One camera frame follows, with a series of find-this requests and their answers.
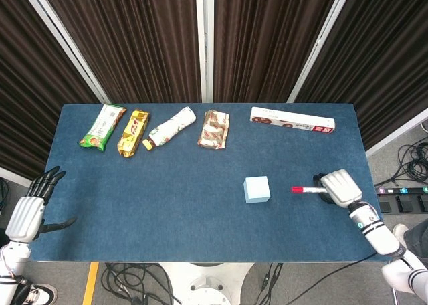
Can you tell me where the white bottle with yellow cap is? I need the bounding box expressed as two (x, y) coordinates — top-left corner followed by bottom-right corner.
(142, 106), (197, 151)

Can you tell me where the black cable with connectors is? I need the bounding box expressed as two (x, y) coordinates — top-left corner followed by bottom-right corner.
(259, 262), (284, 305)

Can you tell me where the yellow snack packet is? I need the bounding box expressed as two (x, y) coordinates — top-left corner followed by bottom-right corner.
(116, 109), (150, 158)

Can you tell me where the black and white sneaker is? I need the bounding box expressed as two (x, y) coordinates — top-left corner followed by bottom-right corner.
(22, 283), (59, 305)

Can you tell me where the thin black cable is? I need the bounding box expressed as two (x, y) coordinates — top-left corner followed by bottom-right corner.
(300, 253), (385, 305)

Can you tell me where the long white red box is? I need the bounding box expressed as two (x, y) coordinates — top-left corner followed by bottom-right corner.
(249, 106), (336, 134)

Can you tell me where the blue table cloth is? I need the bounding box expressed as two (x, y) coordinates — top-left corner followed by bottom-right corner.
(25, 103), (392, 263)

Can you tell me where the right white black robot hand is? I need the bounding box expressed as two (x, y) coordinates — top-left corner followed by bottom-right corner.
(312, 169), (363, 208)

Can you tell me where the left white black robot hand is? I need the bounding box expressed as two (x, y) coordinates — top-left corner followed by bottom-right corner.
(5, 166), (77, 242)

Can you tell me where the black cable bundle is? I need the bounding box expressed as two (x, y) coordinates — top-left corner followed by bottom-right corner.
(387, 143), (428, 187)
(100, 262), (183, 305)

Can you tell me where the brown and white snack wrapper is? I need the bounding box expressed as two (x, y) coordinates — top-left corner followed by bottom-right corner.
(197, 110), (231, 150)

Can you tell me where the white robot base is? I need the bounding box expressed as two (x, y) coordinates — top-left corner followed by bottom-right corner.
(160, 262), (255, 305)

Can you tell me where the light blue foam cube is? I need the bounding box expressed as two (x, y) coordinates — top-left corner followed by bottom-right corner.
(243, 176), (271, 204)

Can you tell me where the dark trouser leg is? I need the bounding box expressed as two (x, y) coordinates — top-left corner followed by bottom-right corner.
(403, 217), (428, 263)

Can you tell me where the red and white marker pen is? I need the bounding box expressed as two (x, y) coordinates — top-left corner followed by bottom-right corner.
(291, 185), (324, 195)

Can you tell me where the white partition frame post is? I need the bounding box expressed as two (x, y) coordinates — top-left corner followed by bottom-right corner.
(366, 107), (428, 157)
(287, 0), (355, 104)
(17, 0), (111, 104)
(195, 0), (215, 104)
(0, 167), (33, 188)

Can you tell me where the green snack packet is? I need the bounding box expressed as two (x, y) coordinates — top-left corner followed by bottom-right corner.
(78, 104), (127, 151)

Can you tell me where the dark brown fabric partition panel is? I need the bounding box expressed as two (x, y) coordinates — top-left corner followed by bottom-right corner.
(0, 0), (100, 179)
(294, 0), (428, 150)
(213, 0), (342, 104)
(38, 0), (201, 104)

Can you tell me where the yellow floor tape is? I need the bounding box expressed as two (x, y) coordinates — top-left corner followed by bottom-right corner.
(82, 262), (100, 305)

